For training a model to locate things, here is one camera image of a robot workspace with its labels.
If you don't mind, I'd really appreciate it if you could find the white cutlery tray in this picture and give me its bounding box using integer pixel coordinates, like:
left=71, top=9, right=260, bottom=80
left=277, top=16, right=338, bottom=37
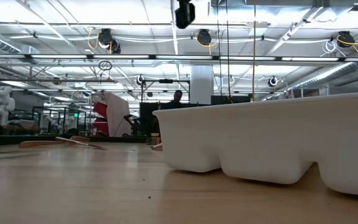
left=152, top=91, right=358, bottom=199

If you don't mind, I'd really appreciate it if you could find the copper knife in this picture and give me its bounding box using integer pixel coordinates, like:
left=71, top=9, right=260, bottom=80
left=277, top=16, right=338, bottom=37
left=54, top=136, right=108, bottom=151

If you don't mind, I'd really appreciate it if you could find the white pillar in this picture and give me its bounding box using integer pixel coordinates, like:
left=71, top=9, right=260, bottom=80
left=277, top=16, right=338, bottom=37
left=190, top=65, right=214, bottom=105

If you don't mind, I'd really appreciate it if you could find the person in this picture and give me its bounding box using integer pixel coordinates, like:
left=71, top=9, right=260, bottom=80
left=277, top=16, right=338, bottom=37
left=163, top=90, right=186, bottom=110

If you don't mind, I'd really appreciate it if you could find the wide black monitor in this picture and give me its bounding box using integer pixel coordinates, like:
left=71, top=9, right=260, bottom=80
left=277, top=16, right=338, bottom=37
left=210, top=95, right=252, bottom=106

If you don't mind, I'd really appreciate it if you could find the red and white machine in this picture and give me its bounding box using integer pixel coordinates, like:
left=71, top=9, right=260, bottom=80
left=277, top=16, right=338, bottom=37
left=91, top=90, right=132, bottom=138

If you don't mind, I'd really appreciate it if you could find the black office chair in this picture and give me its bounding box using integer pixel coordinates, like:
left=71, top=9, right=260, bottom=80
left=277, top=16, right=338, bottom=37
left=123, top=114, right=141, bottom=138

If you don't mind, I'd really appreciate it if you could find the ceiling light strip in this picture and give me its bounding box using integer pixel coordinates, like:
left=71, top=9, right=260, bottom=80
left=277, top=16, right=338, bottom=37
left=0, top=53, right=358, bottom=63

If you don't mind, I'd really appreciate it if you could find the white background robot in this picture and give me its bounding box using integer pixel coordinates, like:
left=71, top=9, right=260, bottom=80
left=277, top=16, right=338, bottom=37
left=0, top=85, right=16, bottom=126

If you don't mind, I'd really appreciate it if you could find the black ceiling cable reel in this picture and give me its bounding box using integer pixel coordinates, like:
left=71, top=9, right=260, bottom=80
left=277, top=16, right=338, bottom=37
left=97, top=27, right=122, bottom=55
left=196, top=28, right=213, bottom=47
left=336, top=30, right=356, bottom=49

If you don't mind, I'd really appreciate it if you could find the black gantry frame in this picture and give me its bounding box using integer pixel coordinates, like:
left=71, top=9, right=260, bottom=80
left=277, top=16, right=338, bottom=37
left=140, top=78, right=191, bottom=104

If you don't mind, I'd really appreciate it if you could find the silver ventilation duct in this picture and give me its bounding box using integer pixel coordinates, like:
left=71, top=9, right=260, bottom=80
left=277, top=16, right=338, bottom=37
left=290, top=61, right=358, bottom=91

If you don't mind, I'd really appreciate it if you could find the hanging wire loop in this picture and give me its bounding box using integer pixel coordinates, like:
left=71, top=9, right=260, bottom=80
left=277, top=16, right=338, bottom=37
left=98, top=60, right=114, bottom=72

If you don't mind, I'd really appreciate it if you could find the black workstation frame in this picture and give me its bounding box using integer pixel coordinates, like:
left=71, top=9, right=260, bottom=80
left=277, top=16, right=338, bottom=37
left=32, top=105, right=88, bottom=135

